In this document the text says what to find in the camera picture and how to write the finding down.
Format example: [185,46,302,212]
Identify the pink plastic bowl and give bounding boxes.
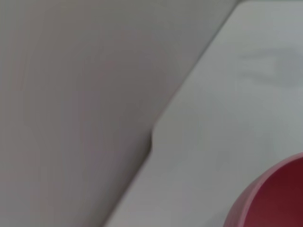
[223,152,303,227]

